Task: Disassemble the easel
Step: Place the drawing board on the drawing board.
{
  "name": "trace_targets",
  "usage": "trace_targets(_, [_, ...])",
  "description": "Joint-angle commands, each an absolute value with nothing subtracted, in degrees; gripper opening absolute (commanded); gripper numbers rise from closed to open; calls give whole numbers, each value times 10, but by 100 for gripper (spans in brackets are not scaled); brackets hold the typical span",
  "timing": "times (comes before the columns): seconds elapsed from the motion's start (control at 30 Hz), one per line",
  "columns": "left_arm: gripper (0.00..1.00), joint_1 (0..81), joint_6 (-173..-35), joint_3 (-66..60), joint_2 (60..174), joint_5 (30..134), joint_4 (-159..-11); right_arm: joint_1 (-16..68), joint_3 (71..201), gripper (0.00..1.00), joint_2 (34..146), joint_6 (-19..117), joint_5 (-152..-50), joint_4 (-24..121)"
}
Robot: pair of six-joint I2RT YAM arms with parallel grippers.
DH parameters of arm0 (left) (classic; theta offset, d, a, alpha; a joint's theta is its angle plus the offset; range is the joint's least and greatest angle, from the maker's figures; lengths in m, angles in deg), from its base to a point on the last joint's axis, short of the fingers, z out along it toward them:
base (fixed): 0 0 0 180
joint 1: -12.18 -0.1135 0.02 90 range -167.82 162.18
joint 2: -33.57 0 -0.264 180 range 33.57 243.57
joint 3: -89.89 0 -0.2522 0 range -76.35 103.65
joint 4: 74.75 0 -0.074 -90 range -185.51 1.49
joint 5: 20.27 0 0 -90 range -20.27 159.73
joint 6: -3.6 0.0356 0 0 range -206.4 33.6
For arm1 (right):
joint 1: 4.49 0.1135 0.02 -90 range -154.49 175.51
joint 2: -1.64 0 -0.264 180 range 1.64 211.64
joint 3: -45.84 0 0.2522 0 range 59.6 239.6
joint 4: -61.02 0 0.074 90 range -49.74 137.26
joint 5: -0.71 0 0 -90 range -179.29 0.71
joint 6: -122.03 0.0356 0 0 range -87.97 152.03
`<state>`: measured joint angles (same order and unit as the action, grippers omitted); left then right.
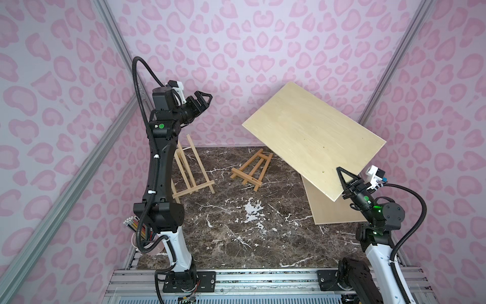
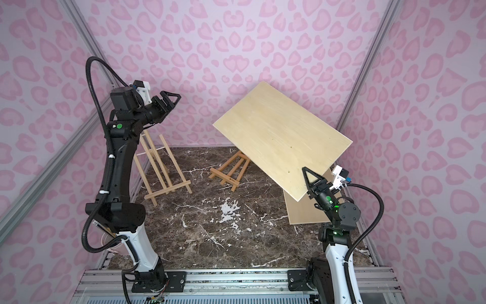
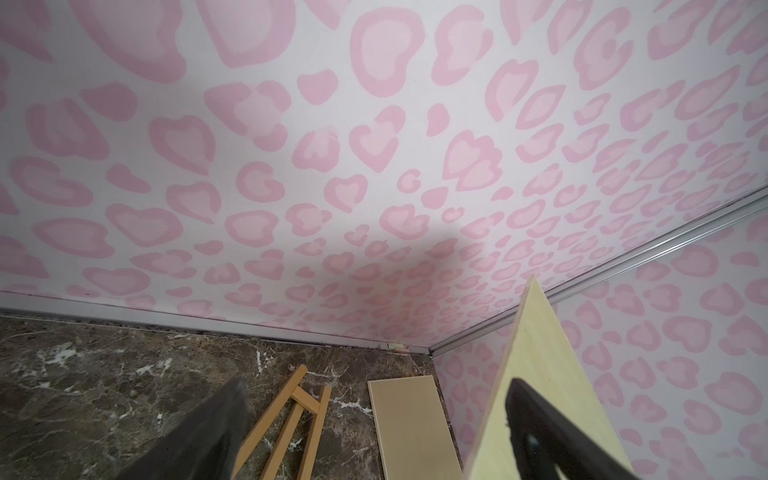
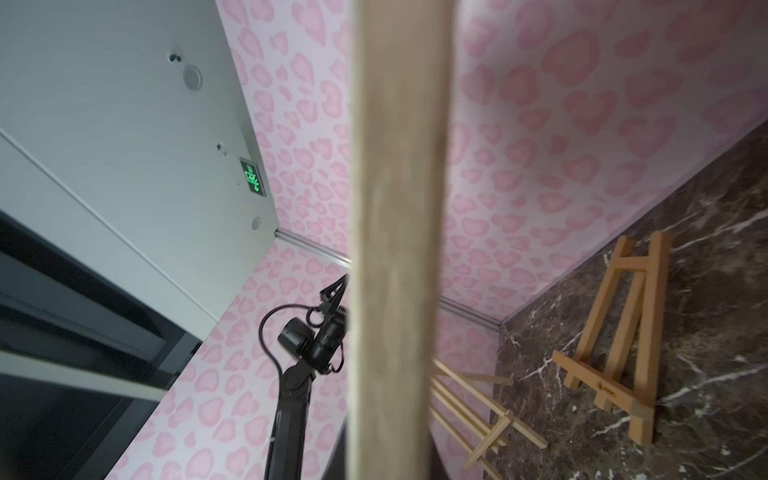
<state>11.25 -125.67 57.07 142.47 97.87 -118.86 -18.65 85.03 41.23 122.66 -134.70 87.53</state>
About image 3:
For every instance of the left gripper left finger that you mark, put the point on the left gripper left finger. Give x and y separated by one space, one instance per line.
204 445

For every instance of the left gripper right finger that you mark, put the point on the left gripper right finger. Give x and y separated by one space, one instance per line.
547 445

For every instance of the light wooden board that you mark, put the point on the light wooden board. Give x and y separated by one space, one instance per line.
540 353
414 439

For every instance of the wooden easel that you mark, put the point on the wooden easel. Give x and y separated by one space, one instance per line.
301 402

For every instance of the right corner aluminium profile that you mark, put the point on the right corner aluminium profile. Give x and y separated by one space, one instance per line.
694 231

